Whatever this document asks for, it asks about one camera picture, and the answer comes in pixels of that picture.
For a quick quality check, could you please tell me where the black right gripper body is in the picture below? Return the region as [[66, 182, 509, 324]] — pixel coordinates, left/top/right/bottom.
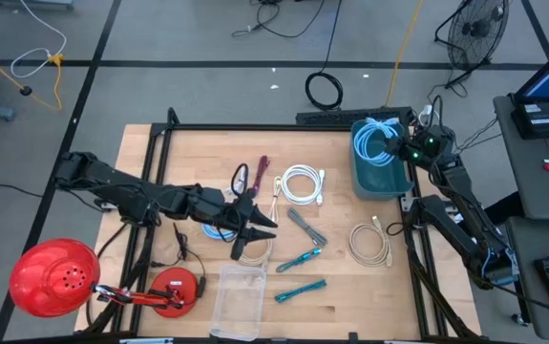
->
[[382, 136, 412, 161]]

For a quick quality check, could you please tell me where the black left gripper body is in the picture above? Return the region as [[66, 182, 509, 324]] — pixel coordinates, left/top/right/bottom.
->
[[201, 186, 257, 262]]

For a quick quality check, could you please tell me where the light blue cable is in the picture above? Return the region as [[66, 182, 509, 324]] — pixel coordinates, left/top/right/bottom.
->
[[352, 117, 400, 167], [201, 222, 240, 243]]

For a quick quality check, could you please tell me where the maroon braided cable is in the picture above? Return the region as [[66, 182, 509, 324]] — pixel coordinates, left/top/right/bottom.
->
[[248, 155, 271, 198]]

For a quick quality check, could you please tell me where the grey braided cable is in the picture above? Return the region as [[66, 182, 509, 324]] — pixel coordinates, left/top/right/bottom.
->
[[286, 206, 328, 247]]

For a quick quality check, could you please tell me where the teal braided cable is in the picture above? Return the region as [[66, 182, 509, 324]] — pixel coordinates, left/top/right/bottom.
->
[[273, 279, 328, 305], [275, 247, 324, 274]]

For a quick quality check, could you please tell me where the clear plastic box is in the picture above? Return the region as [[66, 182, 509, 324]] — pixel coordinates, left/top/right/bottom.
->
[[209, 263, 268, 342]]

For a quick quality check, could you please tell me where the teal plastic bin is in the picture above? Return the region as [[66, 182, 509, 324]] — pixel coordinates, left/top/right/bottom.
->
[[349, 118, 414, 202]]

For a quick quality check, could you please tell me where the white power adapter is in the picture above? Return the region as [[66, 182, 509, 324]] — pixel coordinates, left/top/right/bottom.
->
[[416, 103, 443, 126]]

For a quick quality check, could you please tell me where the grey side desk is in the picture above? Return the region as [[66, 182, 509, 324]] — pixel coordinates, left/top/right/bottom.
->
[[492, 93, 549, 224]]

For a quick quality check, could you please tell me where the black floor fan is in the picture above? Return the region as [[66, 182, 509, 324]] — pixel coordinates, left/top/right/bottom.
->
[[433, 0, 512, 90]]

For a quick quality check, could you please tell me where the black box device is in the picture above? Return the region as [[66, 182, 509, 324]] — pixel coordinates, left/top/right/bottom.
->
[[511, 100, 549, 140]]

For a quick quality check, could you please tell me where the red desk lamp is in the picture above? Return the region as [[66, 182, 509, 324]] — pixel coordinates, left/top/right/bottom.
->
[[9, 237, 201, 319]]

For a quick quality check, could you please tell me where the dark grey desk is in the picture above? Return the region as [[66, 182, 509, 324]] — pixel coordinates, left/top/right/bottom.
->
[[505, 214, 549, 343]]

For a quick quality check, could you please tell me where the grey furniture base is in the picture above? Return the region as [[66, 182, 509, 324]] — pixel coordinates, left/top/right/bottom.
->
[[0, 0, 75, 11]]

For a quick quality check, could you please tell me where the black left camera cable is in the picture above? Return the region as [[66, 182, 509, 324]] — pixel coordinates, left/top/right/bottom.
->
[[229, 162, 251, 198]]

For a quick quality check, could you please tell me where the black lamp power cable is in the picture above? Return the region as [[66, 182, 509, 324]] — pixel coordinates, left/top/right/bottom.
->
[[152, 222, 208, 300]]

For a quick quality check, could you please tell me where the yellow hanging cable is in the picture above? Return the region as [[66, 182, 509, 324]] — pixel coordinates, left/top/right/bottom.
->
[[384, 0, 425, 108]]

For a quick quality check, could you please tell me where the black hanging cable with coil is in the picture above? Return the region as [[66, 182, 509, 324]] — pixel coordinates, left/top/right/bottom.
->
[[304, 0, 345, 112]]

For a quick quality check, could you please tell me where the yellow floor cable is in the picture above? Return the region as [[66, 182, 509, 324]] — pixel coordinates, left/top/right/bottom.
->
[[0, 40, 65, 112]]

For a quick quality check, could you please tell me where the thin black floor cable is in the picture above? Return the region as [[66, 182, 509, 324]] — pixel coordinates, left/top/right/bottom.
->
[[0, 180, 44, 199]]

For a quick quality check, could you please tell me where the white floor cable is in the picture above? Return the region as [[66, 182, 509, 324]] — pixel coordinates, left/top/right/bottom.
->
[[10, 0, 69, 80]]

